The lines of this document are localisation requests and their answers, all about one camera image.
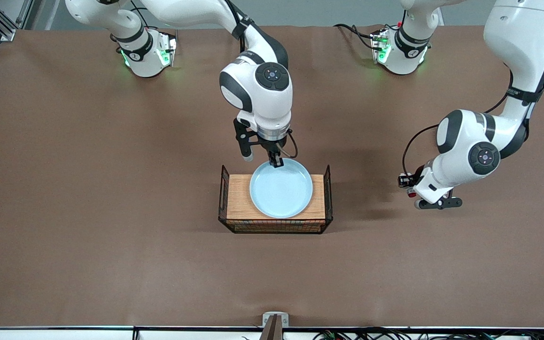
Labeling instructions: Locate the light blue plate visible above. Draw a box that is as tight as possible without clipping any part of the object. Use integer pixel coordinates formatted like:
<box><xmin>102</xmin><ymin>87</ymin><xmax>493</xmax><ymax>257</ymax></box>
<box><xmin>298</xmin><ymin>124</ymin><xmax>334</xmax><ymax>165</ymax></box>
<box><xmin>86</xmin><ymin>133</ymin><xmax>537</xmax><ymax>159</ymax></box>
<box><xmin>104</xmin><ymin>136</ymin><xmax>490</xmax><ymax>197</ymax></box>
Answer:
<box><xmin>249</xmin><ymin>158</ymin><xmax>314</xmax><ymax>219</ymax></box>

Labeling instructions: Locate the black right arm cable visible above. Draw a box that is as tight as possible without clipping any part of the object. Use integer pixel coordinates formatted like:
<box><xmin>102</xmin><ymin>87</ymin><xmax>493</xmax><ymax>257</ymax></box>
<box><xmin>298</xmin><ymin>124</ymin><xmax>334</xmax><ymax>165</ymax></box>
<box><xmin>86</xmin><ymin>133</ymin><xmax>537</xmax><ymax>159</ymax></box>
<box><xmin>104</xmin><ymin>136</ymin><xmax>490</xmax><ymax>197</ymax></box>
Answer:
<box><xmin>279</xmin><ymin>128</ymin><xmax>299</xmax><ymax>159</ymax></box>

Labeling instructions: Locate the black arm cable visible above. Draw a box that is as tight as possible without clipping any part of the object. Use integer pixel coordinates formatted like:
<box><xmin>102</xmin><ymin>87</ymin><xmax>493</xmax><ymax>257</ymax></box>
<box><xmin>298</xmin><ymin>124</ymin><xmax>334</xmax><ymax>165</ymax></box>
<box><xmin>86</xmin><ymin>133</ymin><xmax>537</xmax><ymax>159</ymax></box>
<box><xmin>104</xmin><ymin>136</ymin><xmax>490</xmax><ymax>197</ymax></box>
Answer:
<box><xmin>279</xmin><ymin>128</ymin><xmax>299</xmax><ymax>159</ymax></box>
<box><xmin>401</xmin><ymin>92</ymin><xmax>512</xmax><ymax>176</ymax></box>

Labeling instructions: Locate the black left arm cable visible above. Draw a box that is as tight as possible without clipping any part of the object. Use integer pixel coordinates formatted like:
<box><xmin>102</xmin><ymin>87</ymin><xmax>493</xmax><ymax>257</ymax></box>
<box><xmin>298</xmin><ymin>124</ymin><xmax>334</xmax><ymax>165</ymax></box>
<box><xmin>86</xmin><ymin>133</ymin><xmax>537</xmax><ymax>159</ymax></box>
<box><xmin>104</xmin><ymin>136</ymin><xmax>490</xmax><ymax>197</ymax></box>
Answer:
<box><xmin>401</xmin><ymin>92</ymin><xmax>512</xmax><ymax>176</ymax></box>

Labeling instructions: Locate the wire rack with wooden top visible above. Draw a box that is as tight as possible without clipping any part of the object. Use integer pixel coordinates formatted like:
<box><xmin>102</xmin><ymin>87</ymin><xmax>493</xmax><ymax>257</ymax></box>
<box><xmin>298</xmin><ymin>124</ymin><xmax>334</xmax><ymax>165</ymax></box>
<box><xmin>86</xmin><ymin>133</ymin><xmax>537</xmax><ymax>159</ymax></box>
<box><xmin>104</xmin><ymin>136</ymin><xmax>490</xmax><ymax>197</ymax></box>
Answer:
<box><xmin>218</xmin><ymin>164</ymin><xmax>334</xmax><ymax>235</ymax></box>

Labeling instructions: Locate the black base cable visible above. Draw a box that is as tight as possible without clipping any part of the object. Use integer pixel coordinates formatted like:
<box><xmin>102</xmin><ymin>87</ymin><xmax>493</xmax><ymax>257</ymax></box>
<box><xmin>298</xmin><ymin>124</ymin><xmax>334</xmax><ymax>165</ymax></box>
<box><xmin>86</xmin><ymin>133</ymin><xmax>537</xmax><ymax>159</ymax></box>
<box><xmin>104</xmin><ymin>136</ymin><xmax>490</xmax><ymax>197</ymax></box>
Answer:
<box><xmin>333</xmin><ymin>24</ymin><xmax>377</xmax><ymax>51</ymax></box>
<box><xmin>130</xmin><ymin>1</ymin><xmax>158</xmax><ymax>30</ymax></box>

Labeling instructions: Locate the grey metal bracket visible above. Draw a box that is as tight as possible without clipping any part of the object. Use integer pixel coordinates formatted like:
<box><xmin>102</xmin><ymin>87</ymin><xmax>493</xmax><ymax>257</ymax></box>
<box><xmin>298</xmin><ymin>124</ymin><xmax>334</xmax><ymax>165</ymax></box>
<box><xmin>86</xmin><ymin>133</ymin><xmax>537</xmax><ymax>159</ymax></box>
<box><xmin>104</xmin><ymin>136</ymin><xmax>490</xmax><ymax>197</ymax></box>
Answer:
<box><xmin>262</xmin><ymin>312</ymin><xmax>289</xmax><ymax>340</ymax></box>

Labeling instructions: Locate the black cable bundle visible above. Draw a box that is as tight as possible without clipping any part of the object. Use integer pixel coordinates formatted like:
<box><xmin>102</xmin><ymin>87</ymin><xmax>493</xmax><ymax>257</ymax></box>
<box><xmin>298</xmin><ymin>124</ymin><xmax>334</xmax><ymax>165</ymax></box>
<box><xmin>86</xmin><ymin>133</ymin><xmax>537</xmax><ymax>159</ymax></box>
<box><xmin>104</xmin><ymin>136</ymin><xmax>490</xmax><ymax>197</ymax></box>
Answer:
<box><xmin>241</xmin><ymin>327</ymin><xmax>544</xmax><ymax>340</ymax></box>

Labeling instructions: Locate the aluminium frame profile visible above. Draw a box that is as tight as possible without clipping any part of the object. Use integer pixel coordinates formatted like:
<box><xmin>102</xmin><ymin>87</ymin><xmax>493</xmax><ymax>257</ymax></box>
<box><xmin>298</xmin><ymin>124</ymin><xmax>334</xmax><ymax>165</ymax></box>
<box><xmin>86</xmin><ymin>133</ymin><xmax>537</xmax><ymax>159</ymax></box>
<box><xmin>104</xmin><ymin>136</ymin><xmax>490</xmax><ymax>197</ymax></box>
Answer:
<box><xmin>0</xmin><ymin>0</ymin><xmax>34</xmax><ymax>42</ymax></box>

